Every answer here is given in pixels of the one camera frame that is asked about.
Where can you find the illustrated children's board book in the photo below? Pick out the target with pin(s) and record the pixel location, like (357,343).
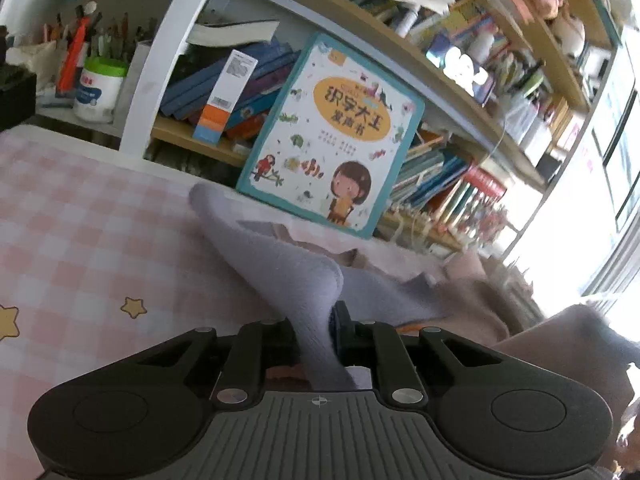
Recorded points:
(340,125)

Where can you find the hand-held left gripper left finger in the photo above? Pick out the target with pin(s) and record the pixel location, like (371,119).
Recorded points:
(279,346)

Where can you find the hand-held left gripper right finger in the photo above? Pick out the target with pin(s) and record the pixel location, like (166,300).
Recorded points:
(340,331)

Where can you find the shelf row of mixed books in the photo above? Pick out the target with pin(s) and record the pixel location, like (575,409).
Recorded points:
(465,35)

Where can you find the pink knit garment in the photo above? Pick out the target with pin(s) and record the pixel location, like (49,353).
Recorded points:
(550,350)

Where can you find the pink checkered bedsheet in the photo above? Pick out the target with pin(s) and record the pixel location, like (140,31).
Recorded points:
(75,235)

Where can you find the white and wood bookshelf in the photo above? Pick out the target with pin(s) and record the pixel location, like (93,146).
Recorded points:
(170,35)

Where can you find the bright window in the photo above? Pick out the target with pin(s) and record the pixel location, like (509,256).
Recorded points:
(617,160)

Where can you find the bunch of pens and pencils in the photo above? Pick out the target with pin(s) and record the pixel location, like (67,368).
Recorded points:
(117,35)

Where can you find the black box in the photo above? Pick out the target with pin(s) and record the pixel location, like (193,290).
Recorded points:
(15,97)

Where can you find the white jar with green lid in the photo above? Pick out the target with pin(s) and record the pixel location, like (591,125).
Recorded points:
(99,92)

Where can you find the row of colourful picture books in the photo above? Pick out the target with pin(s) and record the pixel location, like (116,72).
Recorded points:
(445,185)

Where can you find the open white paperback book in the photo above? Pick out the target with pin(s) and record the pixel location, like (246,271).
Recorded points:
(235,32)

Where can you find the grey sock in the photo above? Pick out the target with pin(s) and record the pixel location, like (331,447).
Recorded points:
(280,260)

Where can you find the stack of blue books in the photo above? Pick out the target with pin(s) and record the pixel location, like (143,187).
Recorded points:
(270,67)

